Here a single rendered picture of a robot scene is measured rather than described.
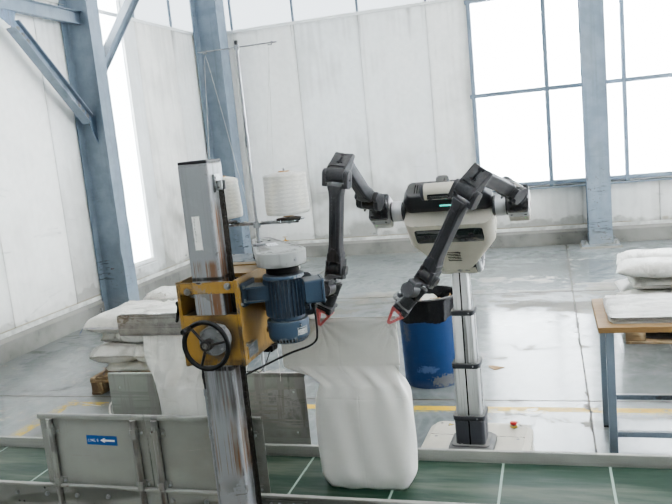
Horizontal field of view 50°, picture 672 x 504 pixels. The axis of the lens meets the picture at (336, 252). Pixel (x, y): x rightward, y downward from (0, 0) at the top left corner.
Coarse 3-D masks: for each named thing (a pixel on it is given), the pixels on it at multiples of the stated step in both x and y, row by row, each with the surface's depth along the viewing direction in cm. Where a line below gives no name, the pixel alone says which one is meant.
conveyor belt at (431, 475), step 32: (0, 448) 376; (32, 448) 372; (32, 480) 333; (288, 480) 308; (320, 480) 306; (416, 480) 297; (448, 480) 295; (480, 480) 292; (512, 480) 289; (544, 480) 287; (576, 480) 284; (608, 480) 282; (640, 480) 280
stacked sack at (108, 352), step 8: (104, 344) 567; (112, 344) 567; (120, 344) 564; (128, 344) 563; (136, 344) 563; (96, 352) 562; (104, 352) 560; (112, 352) 559; (120, 352) 557; (128, 352) 556; (96, 360) 563; (104, 360) 561; (112, 360) 559; (120, 360) 558; (128, 360) 556
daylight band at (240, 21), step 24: (120, 0) 920; (144, 0) 976; (240, 0) 1109; (264, 0) 1098; (288, 0) 1088; (312, 0) 1078; (336, 0) 1068; (360, 0) 1059; (384, 0) 1049; (408, 0) 1040; (168, 24) 1035; (240, 24) 1115; (264, 24) 1105
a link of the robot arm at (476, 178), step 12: (480, 168) 259; (468, 180) 258; (480, 180) 257; (492, 180) 266; (504, 180) 275; (456, 192) 261; (468, 192) 257; (480, 192) 260; (504, 192) 281; (516, 192) 283; (516, 204) 290
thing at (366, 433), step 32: (320, 320) 294; (352, 320) 290; (384, 320) 287; (288, 352) 301; (320, 352) 297; (352, 352) 293; (384, 352) 289; (320, 384) 294; (352, 384) 289; (384, 384) 286; (320, 416) 294; (352, 416) 289; (384, 416) 285; (320, 448) 297; (352, 448) 291; (384, 448) 287; (416, 448) 292; (352, 480) 293; (384, 480) 290
